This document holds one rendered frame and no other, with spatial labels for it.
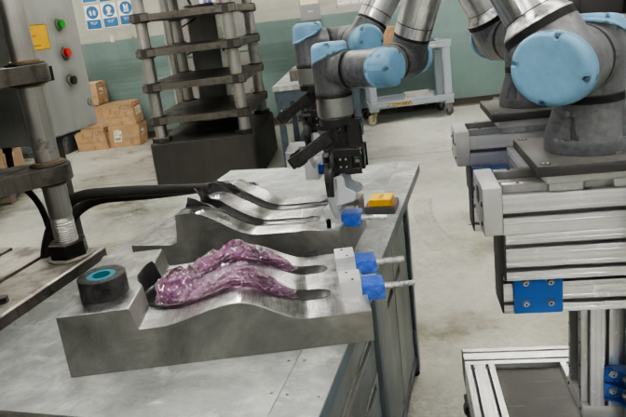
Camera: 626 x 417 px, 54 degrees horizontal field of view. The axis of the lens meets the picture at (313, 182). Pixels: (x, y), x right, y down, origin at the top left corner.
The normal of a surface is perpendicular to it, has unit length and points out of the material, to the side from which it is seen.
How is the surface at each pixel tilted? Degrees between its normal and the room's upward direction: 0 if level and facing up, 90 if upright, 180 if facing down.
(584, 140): 73
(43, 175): 90
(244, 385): 0
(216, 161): 90
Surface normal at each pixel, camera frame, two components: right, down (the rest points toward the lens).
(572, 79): -0.57, 0.38
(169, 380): -0.11, -0.96
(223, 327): 0.04, 0.26
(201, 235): -0.26, 0.29
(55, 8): 0.96, -0.04
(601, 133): -0.12, -0.03
